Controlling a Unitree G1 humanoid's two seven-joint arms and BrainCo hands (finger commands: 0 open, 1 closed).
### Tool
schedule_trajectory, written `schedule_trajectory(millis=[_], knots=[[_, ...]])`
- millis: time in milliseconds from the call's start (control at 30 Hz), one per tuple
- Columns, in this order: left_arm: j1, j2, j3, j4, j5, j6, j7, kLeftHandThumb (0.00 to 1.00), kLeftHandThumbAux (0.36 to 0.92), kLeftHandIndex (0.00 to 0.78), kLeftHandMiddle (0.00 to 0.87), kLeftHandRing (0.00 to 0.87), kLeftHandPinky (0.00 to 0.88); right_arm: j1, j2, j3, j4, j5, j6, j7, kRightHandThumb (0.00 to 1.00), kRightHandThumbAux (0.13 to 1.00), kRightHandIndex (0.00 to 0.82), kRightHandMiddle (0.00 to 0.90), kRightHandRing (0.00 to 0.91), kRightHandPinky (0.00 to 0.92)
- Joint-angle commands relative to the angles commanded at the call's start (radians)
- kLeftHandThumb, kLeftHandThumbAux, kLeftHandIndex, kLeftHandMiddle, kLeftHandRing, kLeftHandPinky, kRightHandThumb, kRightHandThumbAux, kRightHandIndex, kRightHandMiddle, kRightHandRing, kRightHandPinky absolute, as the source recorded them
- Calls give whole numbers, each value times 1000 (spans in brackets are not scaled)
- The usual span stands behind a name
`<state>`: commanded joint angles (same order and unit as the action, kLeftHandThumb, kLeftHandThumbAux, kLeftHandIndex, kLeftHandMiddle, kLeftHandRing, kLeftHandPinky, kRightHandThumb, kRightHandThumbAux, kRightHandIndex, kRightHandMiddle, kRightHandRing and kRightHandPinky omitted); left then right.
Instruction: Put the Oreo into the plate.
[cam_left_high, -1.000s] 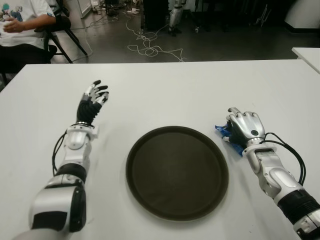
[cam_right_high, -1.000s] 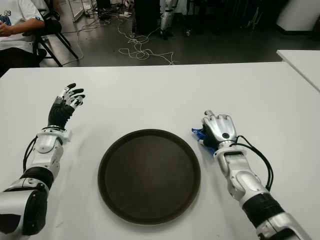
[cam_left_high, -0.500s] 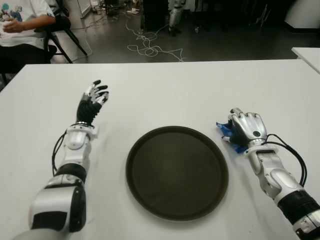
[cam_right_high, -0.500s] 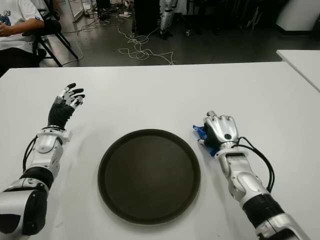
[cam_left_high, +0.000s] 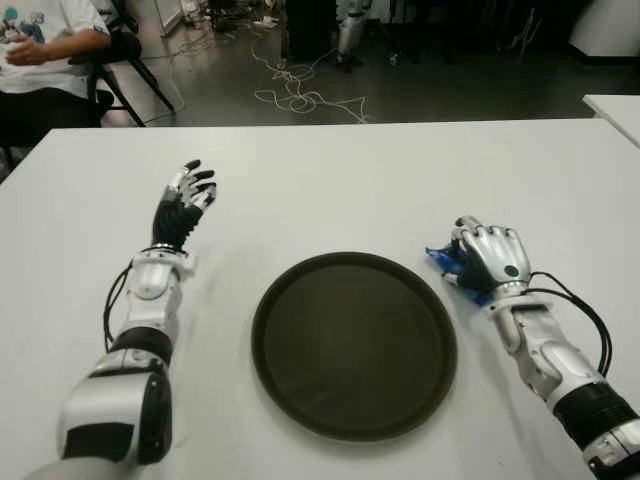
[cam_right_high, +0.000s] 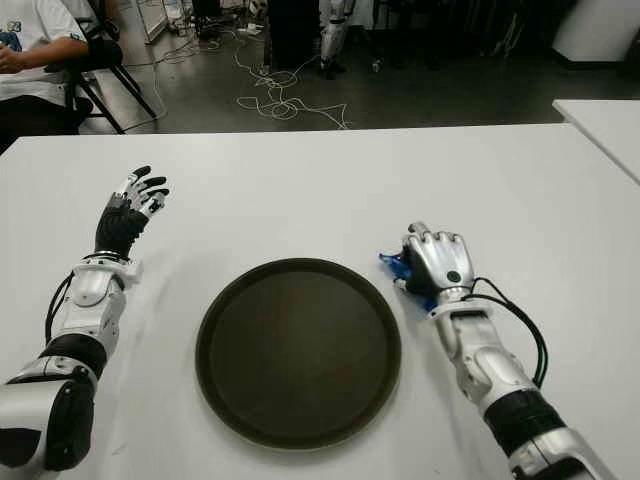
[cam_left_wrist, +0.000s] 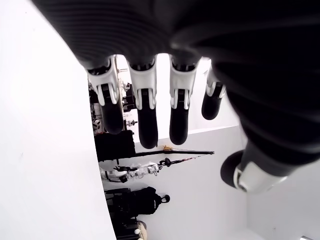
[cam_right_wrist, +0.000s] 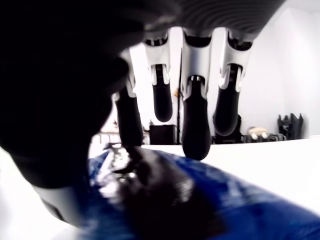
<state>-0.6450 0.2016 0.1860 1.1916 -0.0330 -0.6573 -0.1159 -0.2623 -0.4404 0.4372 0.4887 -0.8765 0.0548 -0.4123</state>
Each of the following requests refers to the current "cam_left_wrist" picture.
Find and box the black backpack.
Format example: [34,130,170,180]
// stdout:
[104,186,171,226]

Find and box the white humanoid robot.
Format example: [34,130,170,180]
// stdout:
[99,161,161,184]

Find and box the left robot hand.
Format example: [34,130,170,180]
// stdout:
[31,0,320,194]

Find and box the black cabinet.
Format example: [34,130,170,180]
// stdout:
[94,129,136,162]

